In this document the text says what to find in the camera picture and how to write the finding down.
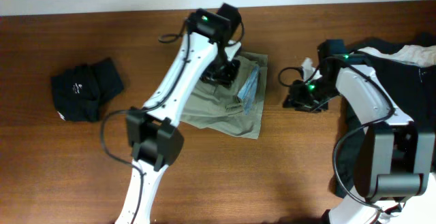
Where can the black garment in pile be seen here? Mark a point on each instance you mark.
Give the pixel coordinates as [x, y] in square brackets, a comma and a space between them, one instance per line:
[411, 87]

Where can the white garment in pile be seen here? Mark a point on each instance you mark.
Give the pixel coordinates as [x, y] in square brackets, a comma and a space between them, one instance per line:
[409, 54]

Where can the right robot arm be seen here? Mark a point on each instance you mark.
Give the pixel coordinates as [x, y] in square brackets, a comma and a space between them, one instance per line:
[384, 165]

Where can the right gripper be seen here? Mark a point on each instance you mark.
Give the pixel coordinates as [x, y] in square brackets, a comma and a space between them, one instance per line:
[300, 99]

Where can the khaki shorts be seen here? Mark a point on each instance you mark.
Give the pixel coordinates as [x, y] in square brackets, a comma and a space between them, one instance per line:
[219, 108]

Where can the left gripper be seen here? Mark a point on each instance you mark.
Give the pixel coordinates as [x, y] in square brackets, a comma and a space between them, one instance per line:
[222, 73]

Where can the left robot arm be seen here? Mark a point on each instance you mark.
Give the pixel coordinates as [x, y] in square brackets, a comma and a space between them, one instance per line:
[207, 53]

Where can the black folded garment left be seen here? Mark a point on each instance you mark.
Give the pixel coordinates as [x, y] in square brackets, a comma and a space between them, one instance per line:
[79, 92]

